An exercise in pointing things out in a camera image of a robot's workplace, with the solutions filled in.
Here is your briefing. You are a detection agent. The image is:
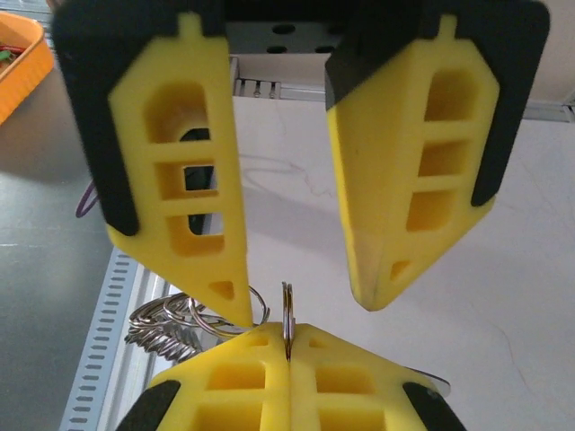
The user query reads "pile of silver keyrings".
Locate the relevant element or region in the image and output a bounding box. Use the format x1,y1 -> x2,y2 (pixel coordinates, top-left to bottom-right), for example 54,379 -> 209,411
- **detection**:
123,285 -> 271,363

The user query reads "aluminium table edge rail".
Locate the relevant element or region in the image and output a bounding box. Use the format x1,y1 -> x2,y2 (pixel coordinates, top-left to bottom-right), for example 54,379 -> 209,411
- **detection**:
227,53 -> 575,123

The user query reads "white slotted cable duct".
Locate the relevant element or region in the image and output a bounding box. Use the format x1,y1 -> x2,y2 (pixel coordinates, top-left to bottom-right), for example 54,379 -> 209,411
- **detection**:
57,249 -> 154,431

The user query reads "purple cable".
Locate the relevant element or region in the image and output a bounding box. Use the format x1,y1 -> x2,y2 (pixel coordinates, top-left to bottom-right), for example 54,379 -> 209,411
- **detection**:
74,180 -> 99,218

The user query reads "silver metal keyring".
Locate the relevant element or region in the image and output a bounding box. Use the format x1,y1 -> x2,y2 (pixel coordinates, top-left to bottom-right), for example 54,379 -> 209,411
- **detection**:
280,281 -> 298,364

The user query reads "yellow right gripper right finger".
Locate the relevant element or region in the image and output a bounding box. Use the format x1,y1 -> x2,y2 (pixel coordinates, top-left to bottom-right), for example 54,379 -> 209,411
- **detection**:
290,322 -> 468,431

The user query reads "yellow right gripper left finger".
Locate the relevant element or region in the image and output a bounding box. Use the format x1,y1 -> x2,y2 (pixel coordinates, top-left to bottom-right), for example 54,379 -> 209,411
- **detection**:
119,322 -> 292,431

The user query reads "orange plastic tray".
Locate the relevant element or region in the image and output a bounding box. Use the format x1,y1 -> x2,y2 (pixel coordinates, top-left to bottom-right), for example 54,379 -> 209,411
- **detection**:
0,11 -> 56,127

